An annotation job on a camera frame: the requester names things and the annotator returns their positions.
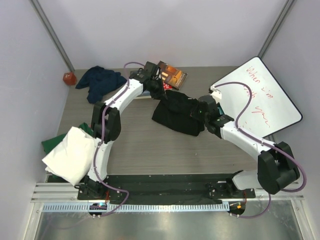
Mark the navy blue t shirt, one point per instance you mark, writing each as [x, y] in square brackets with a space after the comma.
[100, 82]

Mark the teal cutting mat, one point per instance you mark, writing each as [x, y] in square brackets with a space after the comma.
[221, 112]

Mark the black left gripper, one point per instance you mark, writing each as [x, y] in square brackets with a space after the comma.
[161, 94]

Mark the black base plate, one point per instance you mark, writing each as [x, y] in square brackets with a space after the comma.
[163, 189]

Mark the dark cover paperback book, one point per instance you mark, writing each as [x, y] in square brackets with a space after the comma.
[172, 76]

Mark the white folded t shirt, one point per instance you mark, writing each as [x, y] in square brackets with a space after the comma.
[71, 159]

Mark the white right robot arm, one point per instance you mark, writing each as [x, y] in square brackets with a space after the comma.
[276, 168]

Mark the small red cube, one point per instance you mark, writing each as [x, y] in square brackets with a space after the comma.
[69, 79]

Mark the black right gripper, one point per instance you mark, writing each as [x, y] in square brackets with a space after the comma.
[198, 107]

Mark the white dry-erase board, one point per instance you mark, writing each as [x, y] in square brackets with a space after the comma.
[253, 95]

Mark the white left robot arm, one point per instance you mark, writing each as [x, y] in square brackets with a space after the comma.
[106, 125]

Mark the red cover book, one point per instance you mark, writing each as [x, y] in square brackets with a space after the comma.
[167, 86]

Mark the white perforated cable rail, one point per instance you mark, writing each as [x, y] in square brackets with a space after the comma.
[95, 207]

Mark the black t shirt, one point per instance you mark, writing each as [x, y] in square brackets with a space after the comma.
[180, 113]

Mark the green t shirt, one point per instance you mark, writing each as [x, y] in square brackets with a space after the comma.
[50, 144]

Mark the blue 1984 paperback book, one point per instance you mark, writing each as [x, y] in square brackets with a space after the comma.
[146, 94]

